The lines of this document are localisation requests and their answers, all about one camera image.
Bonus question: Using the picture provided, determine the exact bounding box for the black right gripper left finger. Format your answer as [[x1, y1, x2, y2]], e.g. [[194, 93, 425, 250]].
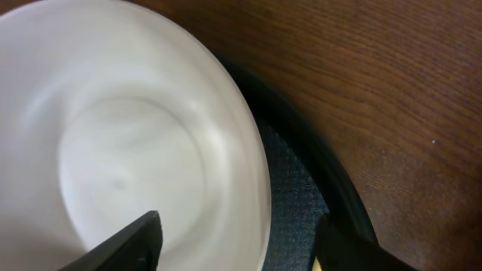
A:
[[60, 211, 163, 271]]

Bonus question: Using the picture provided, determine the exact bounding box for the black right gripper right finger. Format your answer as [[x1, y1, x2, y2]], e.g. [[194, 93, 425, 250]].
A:
[[314, 215, 416, 271]]

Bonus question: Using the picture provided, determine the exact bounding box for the beige bowl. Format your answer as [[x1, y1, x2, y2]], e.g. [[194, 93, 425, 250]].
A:
[[1, 1, 271, 271]]

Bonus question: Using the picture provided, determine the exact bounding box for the yellow plastic knife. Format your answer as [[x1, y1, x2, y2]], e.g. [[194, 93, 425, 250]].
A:
[[312, 257, 322, 271]]

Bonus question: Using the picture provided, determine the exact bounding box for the round black tray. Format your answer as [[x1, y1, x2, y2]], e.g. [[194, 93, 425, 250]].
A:
[[216, 55, 378, 270]]

